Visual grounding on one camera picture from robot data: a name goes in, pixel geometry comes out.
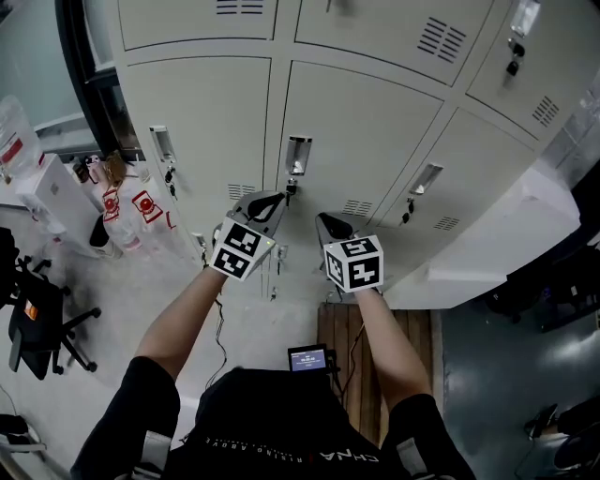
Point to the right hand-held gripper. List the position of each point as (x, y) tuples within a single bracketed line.
[(354, 265)]

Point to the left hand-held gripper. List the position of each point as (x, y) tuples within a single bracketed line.
[(239, 248)]

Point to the black key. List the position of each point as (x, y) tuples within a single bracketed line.
[(291, 190)]

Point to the grey metal locker door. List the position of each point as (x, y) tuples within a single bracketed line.
[(356, 140)]

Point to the white metal locker cabinet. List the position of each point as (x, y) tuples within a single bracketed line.
[(197, 117)]

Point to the person's left forearm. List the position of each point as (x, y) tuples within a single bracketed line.
[(187, 319)]

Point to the person's right forearm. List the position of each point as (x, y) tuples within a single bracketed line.
[(394, 347)]

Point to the clear jug with red label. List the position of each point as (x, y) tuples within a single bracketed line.
[(146, 206), (112, 206), (171, 220)]

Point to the wooden pallet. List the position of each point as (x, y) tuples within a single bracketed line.
[(337, 328)]

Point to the small black display device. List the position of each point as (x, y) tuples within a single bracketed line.
[(307, 360)]

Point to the person's black shirt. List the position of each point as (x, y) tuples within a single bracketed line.
[(281, 422)]

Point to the white box on floor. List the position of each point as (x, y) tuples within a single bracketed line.
[(61, 201)]

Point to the black office chair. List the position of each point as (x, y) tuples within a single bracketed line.
[(37, 319)]

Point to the large clear water jug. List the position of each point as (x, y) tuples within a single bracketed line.
[(19, 136)]

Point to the shiny plastic wrapped panel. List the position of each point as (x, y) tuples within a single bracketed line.
[(576, 136)]

